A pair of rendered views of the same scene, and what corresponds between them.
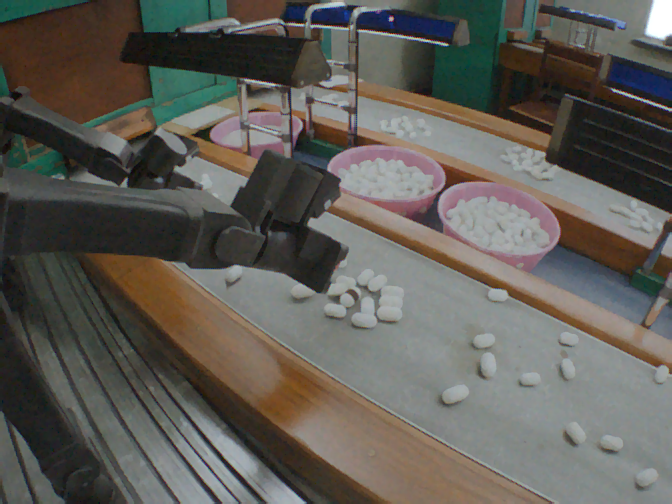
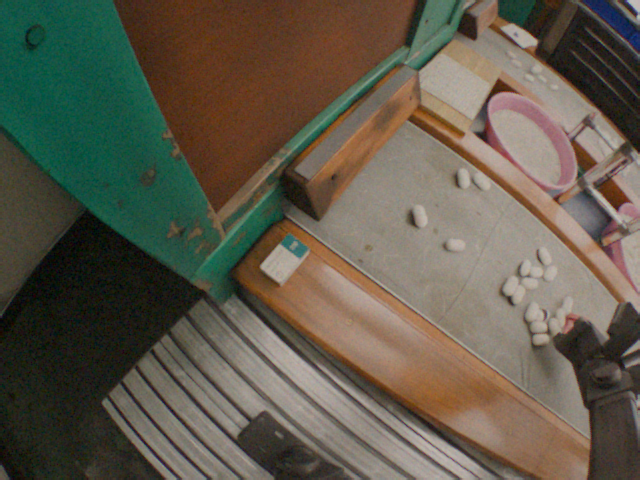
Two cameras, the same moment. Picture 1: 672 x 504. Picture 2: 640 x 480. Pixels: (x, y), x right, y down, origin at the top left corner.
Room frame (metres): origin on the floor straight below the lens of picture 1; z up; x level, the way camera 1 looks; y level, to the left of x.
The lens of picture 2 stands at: (0.76, 0.75, 1.15)
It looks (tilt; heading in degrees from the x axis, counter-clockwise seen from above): 70 degrees down; 348
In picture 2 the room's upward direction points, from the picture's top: 11 degrees clockwise
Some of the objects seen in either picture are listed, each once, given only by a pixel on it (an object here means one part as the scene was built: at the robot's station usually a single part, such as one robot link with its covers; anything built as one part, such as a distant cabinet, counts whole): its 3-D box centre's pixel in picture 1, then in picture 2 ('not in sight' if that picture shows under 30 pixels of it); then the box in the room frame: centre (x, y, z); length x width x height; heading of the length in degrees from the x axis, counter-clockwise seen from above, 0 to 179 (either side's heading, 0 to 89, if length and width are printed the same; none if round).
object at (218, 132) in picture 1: (256, 141); (525, 147); (1.15, 0.23, 0.72); 0.27 x 0.27 x 0.10
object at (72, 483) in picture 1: (66, 461); not in sight; (0.16, 0.32, 0.77); 0.09 x 0.06 x 0.06; 44
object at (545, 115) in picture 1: (551, 115); not in sight; (2.37, -1.35, 0.45); 0.44 x 0.43 x 0.91; 41
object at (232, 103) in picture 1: (211, 114); (458, 78); (1.28, 0.40, 0.77); 0.33 x 0.15 x 0.01; 141
